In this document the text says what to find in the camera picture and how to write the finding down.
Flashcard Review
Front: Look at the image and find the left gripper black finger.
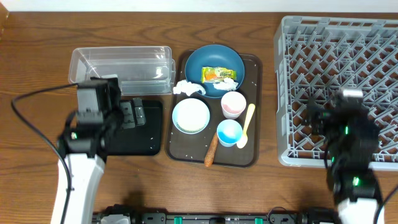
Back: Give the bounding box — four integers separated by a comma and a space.
132, 98, 146, 126
120, 101, 136, 129

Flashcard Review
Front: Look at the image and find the dark brown serving tray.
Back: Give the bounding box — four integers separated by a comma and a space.
165, 54, 262, 168

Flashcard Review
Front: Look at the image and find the yellow snack wrapper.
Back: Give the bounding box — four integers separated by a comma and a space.
201, 67, 237, 83

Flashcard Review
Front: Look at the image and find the white tissue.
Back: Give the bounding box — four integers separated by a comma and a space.
213, 78, 239, 91
173, 80, 206, 96

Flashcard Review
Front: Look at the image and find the black tray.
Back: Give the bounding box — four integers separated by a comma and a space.
107, 100, 163, 156

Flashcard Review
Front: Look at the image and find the clear plastic waste bin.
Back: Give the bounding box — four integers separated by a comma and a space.
68, 46, 176, 96

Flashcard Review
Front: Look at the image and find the grey dishwasher rack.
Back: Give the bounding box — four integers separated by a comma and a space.
274, 16, 397, 171

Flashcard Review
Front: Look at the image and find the orange carrot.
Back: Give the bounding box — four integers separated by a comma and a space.
204, 133, 218, 167

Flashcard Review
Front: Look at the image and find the pink cup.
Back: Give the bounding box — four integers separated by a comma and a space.
221, 91, 246, 119

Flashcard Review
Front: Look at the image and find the blue cup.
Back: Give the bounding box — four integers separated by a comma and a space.
216, 119, 243, 147

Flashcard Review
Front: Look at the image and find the dark blue plate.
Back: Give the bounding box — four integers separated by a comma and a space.
184, 44, 245, 98

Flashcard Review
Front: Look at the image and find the yellow plastic spoon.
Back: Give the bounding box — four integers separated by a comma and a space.
236, 103, 256, 149

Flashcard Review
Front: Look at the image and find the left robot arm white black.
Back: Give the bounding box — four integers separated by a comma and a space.
51, 96, 162, 223

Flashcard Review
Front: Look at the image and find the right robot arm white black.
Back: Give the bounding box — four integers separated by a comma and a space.
302, 97, 384, 223

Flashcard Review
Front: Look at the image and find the light blue bowl with rice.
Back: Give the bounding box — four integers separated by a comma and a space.
172, 98, 210, 134

